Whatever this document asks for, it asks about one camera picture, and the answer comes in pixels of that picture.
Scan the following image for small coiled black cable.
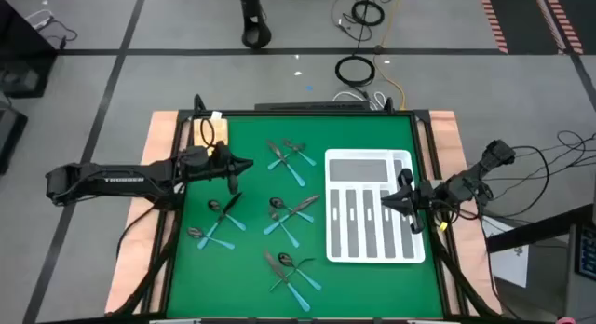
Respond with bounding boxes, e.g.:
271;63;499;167
349;0;386;27

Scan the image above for white paper sheet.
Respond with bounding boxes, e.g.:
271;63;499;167
481;216;531;289

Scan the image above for white plastic cutlery tray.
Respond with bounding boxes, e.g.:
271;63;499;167
324;148;427;264

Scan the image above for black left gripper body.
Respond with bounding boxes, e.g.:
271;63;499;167
208;142;239;196

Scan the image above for large coiled black cable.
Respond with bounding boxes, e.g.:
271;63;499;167
333;54;376;88

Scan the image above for yellow floor cable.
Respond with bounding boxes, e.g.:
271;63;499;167
372;0;407;111

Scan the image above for black floor stand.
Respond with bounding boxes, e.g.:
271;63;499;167
238;0;273;49

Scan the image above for looped black cables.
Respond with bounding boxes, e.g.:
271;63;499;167
509;129;596;221

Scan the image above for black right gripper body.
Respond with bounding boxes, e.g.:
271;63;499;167
399;168;435;236

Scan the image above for green table mat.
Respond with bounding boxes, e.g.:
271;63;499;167
166;115;444;318

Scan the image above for black desk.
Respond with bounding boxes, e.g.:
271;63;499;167
0;0;60;100

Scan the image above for white floor cable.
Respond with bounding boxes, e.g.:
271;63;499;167
332;89;388;111

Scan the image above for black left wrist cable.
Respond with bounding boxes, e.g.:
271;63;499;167
198;116;218;151

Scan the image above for yellow checked cloth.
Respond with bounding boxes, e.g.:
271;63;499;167
193;117;230;151

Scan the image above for black bar behind table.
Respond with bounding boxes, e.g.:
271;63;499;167
254;100;373;112

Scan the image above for thin white cable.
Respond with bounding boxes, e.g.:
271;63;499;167
25;8;53;31

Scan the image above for device with blue screen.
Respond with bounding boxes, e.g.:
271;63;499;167
574;223;596;282

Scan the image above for thin black cable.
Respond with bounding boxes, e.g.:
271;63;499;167
45;20;79;51

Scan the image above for black table frame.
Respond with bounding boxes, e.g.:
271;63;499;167
105;93;507;324

